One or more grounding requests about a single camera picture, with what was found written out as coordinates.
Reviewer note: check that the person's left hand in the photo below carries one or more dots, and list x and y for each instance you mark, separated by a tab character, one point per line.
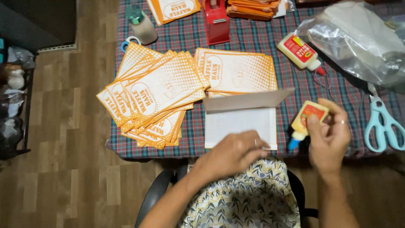
231	155

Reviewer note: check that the person's right hand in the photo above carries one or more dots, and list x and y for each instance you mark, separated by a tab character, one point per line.
330	148

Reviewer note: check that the person's left fingers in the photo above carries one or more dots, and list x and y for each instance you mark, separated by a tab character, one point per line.
259	148

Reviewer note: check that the white paper bag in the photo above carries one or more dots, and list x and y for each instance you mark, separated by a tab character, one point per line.
240	122

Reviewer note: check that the small yellow glue bottle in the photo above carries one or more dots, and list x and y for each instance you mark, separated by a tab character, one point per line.
300	123

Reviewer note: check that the floral print dress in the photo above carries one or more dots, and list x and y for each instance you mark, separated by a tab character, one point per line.
246	196

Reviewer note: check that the neat stack of orange bags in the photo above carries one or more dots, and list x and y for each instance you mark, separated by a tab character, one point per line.
240	71

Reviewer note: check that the purple rubber band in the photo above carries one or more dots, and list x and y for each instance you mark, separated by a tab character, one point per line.
330	80

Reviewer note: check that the large white glue bottle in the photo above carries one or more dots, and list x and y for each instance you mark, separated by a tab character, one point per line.
299	50

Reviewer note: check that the fanned pile of orange bags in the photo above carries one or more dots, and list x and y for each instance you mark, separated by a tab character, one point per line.
164	85

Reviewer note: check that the plaid tablecloth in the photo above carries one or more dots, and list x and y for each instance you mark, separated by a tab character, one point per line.
253	34

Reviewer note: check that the light blue scissors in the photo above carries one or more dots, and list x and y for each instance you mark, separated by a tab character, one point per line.
378	109

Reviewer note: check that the red tape dispenser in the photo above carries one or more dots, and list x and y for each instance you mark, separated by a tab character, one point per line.
216	28

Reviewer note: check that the heap of folded orange bags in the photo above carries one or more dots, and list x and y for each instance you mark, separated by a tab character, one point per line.
250	9

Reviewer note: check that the clear plastic bag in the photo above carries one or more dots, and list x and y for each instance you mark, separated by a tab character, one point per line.
357	41

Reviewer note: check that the orange printed bags bundle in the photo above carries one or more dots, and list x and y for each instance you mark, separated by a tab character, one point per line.
177	8

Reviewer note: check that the green capped water bottle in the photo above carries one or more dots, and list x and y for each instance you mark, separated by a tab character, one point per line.
144	28

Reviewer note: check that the blue and white scissors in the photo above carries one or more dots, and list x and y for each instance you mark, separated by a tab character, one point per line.
122	47

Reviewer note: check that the cluttered black rack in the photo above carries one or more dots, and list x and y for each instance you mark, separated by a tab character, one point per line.
12	104

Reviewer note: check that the black cabinet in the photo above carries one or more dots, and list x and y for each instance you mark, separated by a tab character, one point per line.
38	22

